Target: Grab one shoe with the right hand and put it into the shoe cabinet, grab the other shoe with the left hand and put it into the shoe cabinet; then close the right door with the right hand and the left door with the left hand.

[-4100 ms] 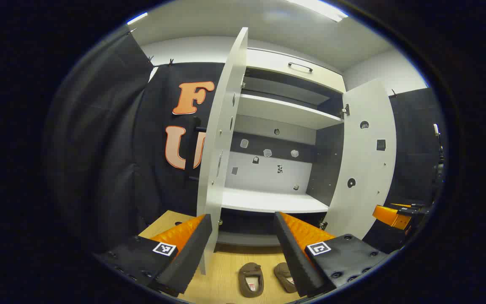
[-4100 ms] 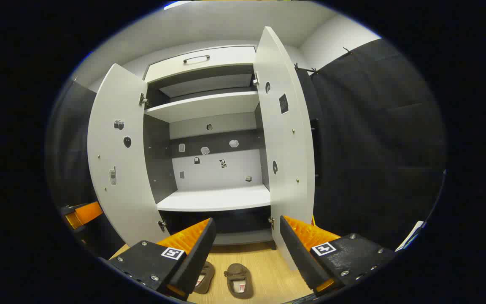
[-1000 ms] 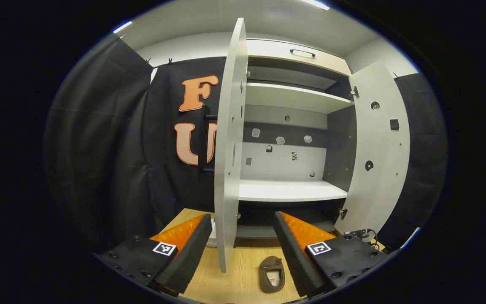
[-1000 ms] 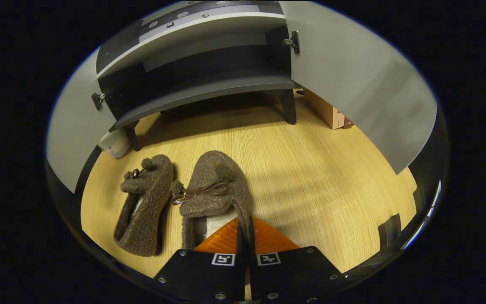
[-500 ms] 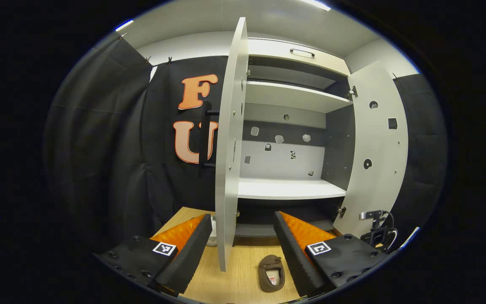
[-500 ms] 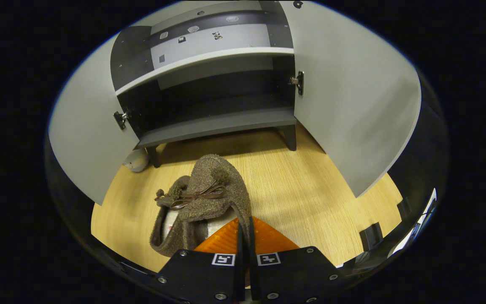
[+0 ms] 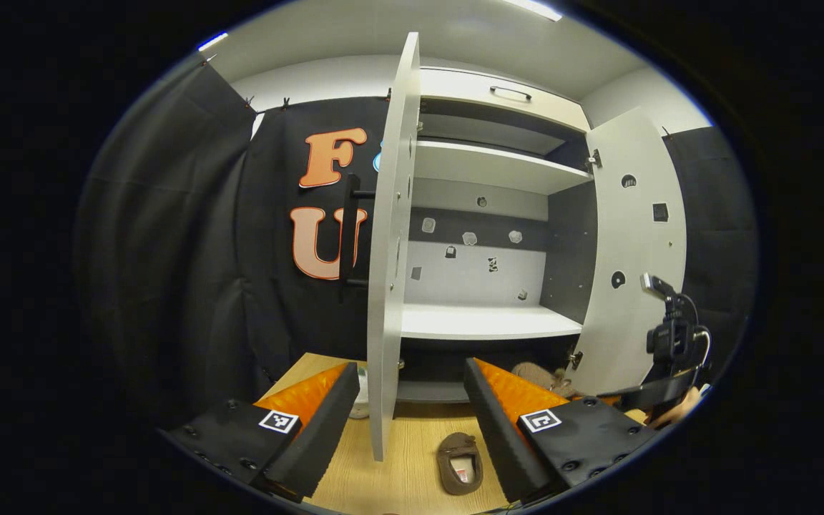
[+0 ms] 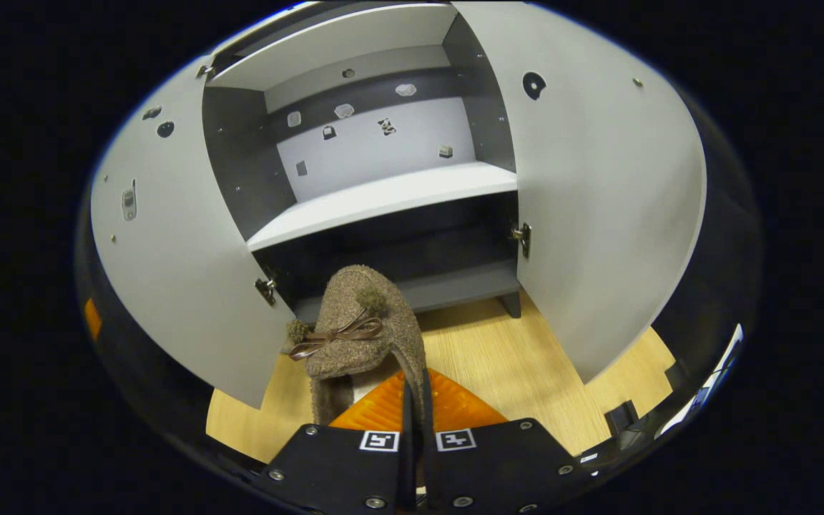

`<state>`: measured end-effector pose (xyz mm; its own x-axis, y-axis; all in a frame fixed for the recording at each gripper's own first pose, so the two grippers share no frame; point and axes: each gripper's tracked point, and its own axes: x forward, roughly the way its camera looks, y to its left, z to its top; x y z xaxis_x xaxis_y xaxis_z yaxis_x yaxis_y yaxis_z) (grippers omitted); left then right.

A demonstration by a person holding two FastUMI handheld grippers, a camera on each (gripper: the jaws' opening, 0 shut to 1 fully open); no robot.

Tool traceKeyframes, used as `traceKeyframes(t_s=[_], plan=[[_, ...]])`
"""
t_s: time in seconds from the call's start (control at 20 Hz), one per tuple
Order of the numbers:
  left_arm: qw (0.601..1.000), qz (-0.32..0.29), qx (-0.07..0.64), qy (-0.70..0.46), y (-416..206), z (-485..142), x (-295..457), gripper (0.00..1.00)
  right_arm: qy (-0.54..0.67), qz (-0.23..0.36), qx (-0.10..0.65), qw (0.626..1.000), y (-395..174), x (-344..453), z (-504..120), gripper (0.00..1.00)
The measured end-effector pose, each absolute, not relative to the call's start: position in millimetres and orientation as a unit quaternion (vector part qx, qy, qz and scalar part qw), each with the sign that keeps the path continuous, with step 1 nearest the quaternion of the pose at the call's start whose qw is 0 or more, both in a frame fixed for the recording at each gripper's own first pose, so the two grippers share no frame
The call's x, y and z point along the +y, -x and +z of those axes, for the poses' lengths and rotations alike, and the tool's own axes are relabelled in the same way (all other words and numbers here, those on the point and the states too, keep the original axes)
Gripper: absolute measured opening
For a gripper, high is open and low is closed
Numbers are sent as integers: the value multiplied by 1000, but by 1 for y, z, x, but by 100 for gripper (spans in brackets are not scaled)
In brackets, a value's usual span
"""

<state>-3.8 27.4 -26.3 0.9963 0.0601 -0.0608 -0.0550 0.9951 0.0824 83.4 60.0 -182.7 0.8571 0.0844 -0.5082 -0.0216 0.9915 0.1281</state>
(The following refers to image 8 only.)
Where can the brown fuzzy shoe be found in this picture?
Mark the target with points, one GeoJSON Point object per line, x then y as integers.
{"type": "Point", "coordinates": [344, 357]}

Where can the white grey shoe cabinet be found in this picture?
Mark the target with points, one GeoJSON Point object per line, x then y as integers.
{"type": "Point", "coordinates": [383, 193]}

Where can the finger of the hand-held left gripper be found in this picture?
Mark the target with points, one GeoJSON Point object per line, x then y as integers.
{"type": "Point", "coordinates": [92, 320]}

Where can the small black box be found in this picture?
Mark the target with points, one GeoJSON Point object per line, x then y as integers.
{"type": "Point", "coordinates": [623, 417]}

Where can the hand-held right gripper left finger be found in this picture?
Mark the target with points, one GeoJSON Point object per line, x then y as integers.
{"type": "Point", "coordinates": [340, 465]}

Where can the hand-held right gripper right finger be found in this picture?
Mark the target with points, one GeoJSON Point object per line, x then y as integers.
{"type": "Point", "coordinates": [498, 465]}

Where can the white shoe cabinet door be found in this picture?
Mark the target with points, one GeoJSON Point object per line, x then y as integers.
{"type": "Point", "coordinates": [183, 272]}
{"type": "Point", "coordinates": [598, 214]}

